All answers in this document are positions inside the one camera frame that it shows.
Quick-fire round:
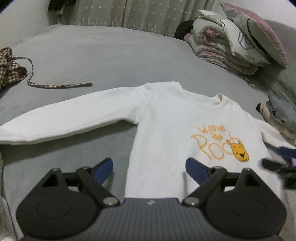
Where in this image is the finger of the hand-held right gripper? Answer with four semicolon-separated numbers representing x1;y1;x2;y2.
261;158;288;174
275;146;296;167

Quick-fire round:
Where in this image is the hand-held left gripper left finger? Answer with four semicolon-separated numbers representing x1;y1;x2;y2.
40;158;121;207

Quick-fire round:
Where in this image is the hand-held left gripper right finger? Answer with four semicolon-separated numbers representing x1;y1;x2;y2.
183;158;259;207

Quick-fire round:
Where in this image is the white printed sweatshirt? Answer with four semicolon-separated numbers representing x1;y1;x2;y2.
0;82;296;204

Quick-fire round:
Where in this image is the folded beige garment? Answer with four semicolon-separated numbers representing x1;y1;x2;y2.
260;103;296;146

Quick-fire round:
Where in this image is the folded grey sweater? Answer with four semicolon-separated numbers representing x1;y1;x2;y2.
265;94;296;127

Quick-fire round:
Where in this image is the grey quilted blanket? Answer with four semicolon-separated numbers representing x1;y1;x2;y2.
246;19;296;105

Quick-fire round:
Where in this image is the grey bed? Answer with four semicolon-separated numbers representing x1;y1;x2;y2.
0;24;296;241

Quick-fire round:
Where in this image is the white flower-print pillow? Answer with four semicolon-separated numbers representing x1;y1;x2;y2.
225;17;271;65

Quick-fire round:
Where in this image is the folded grey pink quilt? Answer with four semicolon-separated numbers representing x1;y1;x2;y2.
184;9;259;76

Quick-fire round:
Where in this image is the pink and grey pillow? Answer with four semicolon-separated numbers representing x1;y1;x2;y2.
218;2;288;68

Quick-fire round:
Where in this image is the black round object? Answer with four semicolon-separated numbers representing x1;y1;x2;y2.
174;20;194;40

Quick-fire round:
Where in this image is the grey star-print curtain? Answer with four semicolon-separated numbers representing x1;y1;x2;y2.
122;0;218;39
50;0;126;27

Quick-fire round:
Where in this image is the brown checked cloth with strap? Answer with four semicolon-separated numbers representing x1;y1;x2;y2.
0;47;93;90

